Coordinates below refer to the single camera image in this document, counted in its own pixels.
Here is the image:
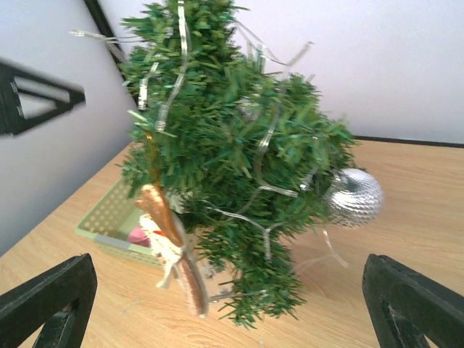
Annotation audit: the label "clear led light string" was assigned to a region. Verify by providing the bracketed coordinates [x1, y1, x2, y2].
[70, 0, 351, 302]

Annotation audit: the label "silver ball ornament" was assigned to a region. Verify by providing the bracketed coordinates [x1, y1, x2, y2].
[324, 168, 384, 228]

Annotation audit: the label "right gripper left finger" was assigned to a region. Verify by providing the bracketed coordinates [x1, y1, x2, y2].
[1, 253, 97, 348]

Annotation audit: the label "pink ornaments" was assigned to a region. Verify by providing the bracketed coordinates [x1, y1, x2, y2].
[127, 226, 151, 248]

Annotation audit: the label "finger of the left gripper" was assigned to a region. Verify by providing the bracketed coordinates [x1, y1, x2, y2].
[1, 59, 86, 137]

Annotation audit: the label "small green christmas tree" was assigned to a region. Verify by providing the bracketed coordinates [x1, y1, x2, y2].
[122, 1, 355, 328]

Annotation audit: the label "green plastic basket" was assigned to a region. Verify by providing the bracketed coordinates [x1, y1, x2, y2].
[75, 179, 162, 269]

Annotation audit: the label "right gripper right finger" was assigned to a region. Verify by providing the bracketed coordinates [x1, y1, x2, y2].
[362, 254, 463, 347]

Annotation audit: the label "brown gingerbread ornament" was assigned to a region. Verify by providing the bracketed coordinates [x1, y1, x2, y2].
[136, 184, 209, 318]

